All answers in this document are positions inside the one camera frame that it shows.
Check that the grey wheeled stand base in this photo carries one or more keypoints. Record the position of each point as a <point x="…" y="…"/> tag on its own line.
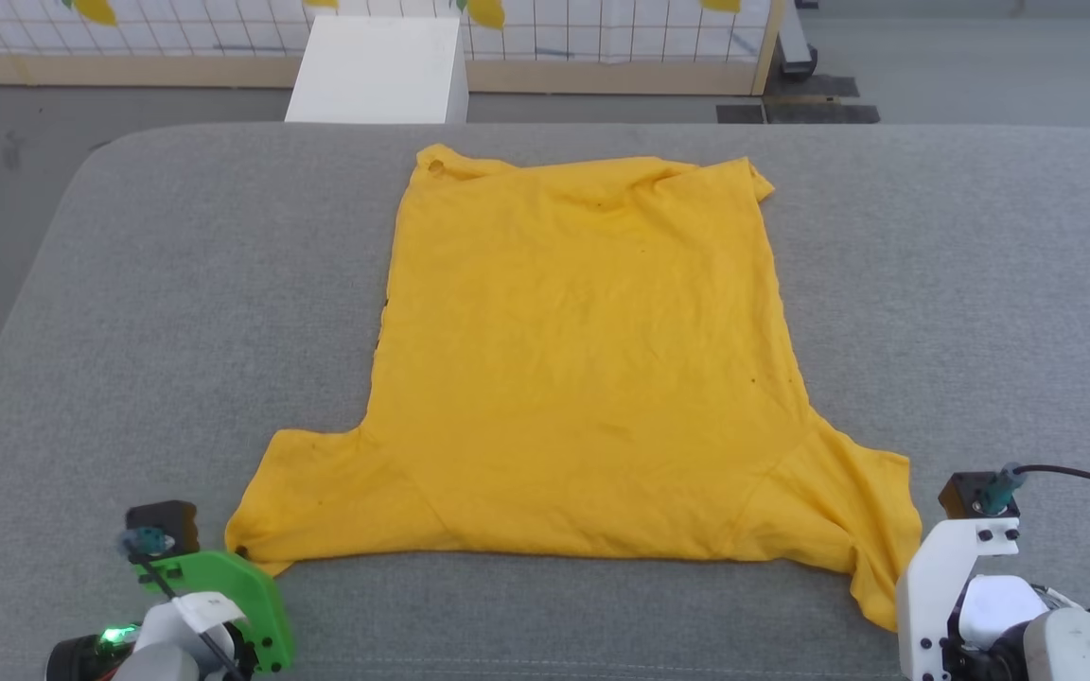
<point x="796" y="47"/>

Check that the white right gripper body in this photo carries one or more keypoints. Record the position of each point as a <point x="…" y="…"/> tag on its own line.
<point x="933" y="586"/>

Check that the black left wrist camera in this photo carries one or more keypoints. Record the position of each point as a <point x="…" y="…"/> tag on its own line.
<point x="164" y="526"/>

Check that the yellow t-shirt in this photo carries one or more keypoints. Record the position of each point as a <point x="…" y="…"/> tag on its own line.
<point x="583" y="378"/>

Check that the white box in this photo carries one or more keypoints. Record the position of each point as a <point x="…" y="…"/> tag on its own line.
<point x="379" y="71"/>

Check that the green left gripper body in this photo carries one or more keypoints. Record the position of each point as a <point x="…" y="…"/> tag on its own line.
<point x="237" y="591"/>

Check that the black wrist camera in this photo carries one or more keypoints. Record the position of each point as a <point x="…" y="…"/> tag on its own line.
<point x="966" y="495"/>
<point x="164" y="526"/>

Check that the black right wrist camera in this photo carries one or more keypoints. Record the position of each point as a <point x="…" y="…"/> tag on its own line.
<point x="966" y="495"/>

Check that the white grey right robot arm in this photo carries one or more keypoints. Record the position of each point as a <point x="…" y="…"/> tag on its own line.
<point x="1075" y="643"/>

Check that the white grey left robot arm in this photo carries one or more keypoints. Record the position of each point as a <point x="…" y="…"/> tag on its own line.
<point x="148" y="653"/>

